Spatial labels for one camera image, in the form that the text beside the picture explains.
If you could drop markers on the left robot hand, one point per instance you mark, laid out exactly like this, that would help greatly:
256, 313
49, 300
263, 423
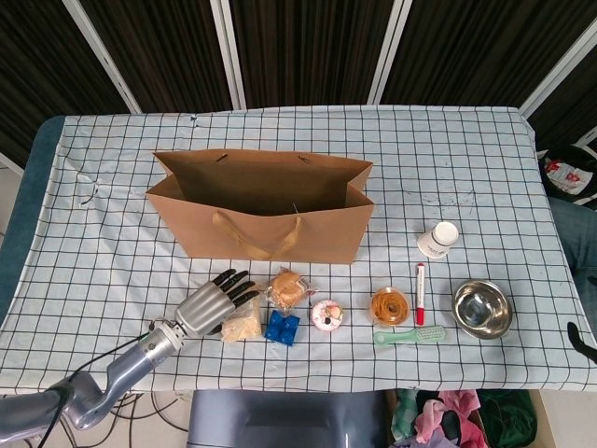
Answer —
205, 308

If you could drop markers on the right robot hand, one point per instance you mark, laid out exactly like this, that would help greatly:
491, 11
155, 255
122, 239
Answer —
583, 345

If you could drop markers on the yellow food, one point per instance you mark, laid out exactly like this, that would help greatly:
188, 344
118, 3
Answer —
242, 326

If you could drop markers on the bread bun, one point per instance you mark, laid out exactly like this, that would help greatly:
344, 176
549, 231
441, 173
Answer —
285, 289

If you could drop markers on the pink toy strawberry cake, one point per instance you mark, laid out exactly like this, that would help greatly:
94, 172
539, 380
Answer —
322, 317

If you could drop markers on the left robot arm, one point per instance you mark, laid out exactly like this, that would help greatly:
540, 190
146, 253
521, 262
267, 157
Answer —
135, 361

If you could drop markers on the brown paper bag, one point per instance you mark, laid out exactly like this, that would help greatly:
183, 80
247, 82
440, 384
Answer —
317, 238

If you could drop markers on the blue toy building block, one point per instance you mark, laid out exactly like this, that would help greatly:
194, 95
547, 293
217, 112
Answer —
282, 328

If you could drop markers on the cardboard box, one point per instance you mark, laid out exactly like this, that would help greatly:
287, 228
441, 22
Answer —
537, 410

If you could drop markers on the dark green garment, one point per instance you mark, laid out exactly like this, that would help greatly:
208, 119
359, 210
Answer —
508, 415

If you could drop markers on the stainless steel bowl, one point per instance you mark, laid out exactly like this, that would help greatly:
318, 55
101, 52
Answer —
482, 310

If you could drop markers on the blue checkered tablecloth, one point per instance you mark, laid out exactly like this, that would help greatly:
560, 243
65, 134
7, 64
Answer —
116, 242

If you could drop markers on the person's leg in jeans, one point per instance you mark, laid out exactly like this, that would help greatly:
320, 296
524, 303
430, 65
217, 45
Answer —
578, 233

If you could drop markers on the grey robot torso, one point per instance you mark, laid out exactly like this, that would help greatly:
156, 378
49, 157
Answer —
280, 420

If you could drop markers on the mint green scrubbing brush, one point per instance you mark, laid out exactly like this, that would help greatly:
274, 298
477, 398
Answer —
420, 334

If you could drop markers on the red and white marker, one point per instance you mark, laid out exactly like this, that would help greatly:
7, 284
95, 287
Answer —
420, 294

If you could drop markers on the white paper cup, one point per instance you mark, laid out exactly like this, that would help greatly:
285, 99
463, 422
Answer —
436, 242

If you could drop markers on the teal patterned cloth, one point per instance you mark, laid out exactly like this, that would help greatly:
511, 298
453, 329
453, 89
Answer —
403, 415

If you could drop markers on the blue table padding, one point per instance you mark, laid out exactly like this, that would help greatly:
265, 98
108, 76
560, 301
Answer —
32, 186

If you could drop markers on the dark folding partition screen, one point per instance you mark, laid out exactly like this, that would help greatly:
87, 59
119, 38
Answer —
303, 46

